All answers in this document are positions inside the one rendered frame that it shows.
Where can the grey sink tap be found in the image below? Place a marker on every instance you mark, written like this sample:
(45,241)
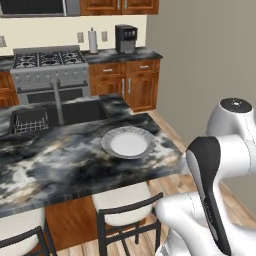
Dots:
(58,101)

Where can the grey rimmed white plate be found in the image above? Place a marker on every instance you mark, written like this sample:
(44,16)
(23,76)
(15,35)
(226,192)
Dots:
(128,143)

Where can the white paper towel roll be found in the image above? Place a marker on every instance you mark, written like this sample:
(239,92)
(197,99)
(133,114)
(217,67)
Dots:
(93,40)

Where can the wooden wall cupboards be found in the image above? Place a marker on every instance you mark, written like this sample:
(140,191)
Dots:
(119,6)

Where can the stainless steel microwave oven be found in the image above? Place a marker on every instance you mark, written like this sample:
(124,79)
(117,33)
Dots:
(40,7)

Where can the dark kitchen sink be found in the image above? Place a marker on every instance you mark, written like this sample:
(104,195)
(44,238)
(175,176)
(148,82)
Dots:
(81,111)

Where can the stainless steel range cooker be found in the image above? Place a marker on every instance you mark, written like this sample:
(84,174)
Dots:
(50,75)

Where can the black coffee machine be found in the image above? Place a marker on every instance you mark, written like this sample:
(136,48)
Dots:
(126,38)

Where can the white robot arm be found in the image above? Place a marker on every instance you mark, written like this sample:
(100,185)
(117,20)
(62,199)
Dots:
(220,156)

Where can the wooden base cupboards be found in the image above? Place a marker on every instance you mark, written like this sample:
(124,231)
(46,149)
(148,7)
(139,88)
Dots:
(7,90)
(133,83)

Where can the black framed cream stool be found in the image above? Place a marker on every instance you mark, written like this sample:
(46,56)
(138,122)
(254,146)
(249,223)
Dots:
(20,231)
(124,203)

